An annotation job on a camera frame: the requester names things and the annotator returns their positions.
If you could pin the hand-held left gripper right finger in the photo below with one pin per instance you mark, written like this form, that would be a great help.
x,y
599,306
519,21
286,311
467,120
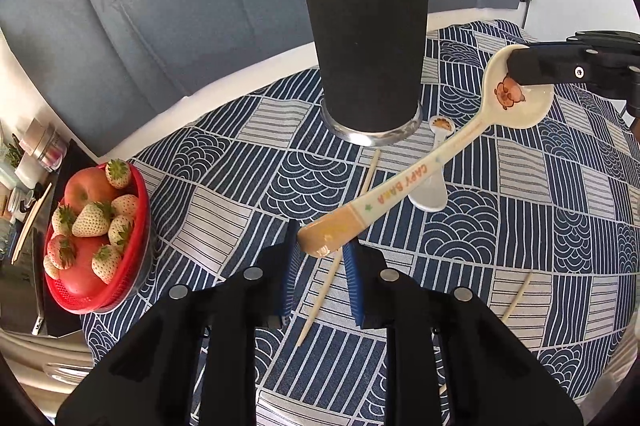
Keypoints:
x,y
352,286

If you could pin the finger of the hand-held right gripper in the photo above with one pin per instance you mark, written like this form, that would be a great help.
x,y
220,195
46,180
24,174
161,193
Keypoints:
x,y
605,36
542,67

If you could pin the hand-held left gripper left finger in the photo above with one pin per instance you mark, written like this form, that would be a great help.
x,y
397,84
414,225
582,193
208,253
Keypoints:
x,y
290,271

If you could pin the cream cartoon print spoon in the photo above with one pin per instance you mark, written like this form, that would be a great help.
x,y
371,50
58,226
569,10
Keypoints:
x,y
400,191

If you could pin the wooden chopstick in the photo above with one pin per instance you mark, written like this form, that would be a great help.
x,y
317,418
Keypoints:
x,y
369,173
517,296

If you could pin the white ceramic spoon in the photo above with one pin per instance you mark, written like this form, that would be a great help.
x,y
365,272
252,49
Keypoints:
x,y
430,197

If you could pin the black cylindrical utensil holder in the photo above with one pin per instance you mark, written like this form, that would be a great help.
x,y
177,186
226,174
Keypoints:
x,y
370,56

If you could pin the blue white patterned tablecloth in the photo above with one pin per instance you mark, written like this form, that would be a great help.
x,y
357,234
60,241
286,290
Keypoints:
x,y
240,186

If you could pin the red plastic fruit basket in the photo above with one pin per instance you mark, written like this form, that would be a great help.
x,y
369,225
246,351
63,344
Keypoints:
x,y
143,226

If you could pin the pile of white strawberries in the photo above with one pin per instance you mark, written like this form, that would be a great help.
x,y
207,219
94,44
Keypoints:
x,y
92,221

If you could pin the red apple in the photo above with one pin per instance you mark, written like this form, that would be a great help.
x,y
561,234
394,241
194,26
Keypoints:
x,y
82,271
85,191

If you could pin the beige curtain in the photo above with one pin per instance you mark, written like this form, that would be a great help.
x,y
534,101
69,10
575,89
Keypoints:
x,y
45,356

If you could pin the thin wooden stick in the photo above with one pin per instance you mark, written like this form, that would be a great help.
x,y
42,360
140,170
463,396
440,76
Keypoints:
x,y
31,223

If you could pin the group of toiletry bottles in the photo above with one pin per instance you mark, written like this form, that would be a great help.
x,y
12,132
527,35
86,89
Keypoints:
x,y
42,146

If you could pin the grey-blue backdrop cloth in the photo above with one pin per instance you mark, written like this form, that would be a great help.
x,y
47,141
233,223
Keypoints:
x,y
175,6

